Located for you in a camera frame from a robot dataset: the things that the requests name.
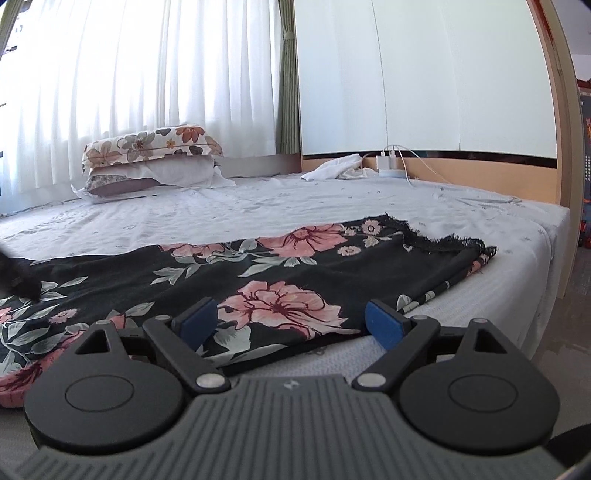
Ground black floral pants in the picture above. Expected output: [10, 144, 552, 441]
[1, 215, 497, 408]

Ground grey patterned bed sheet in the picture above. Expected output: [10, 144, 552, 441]
[1, 175, 568, 356]

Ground white charger power strip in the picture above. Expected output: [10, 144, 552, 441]
[376, 148, 407, 179]

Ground white purple pillow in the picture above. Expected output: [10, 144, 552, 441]
[72, 155, 235, 203]

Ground white cloth by headboard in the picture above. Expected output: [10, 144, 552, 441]
[301, 154, 378, 182]

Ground floral pillow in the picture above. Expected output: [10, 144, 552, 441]
[81, 124, 222, 171]

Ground wooden bed headboard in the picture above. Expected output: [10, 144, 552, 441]
[300, 0, 587, 301]

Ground green drape curtain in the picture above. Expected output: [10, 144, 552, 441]
[276, 0, 301, 154]

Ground white wardrobe panel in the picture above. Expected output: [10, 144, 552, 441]
[294, 0, 557, 158]

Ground white sheer curtain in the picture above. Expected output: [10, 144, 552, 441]
[1, 1, 280, 214]

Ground white charging cable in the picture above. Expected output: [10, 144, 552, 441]
[380, 143, 452, 188]

